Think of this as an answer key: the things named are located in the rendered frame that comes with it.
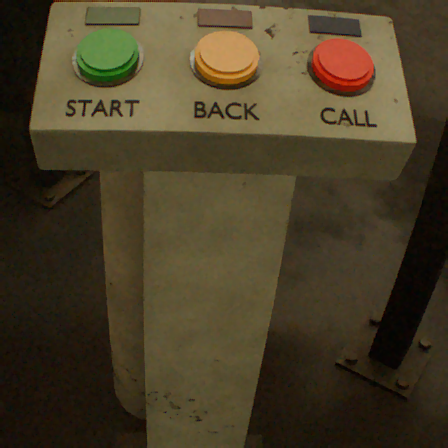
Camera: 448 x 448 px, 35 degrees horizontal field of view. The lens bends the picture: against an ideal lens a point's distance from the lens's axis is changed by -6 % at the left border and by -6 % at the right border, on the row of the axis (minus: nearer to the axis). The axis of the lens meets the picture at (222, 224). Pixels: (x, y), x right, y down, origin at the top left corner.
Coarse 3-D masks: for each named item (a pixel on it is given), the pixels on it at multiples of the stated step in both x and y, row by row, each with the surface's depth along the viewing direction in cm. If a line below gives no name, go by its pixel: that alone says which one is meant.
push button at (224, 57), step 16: (224, 32) 45; (208, 48) 45; (224, 48) 45; (240, 48) 45; (256, 48) 45; (208, 64) 44; (224, 64) 44; (240, 64) 44; (256, 64) 45; (224, 80) 44; (240, 80) 45
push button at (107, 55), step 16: (96, 32) 45; (112, 32) 45; (80, 48) 44; (96, 48) 44; (112, 48) 44; (128, 48) 44; (80, 64) 44; (96, 64) 44; (112, 64) 44; (128, 64) 44; (96, 80) 44; (112, 80) 44
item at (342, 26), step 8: (312, 16) 48; (320, 16) 48; (312, 24) 48; (320, 24) 48; (328, 24) 48; (336, 24) 48; (344, 24) 48; (352, 24) 48; (312, 32) 47; (320, 32) 47; (328, 32) 47; (336, 32) 48; (344, 32) 48; (352, 32) 48; (360, 32) 48
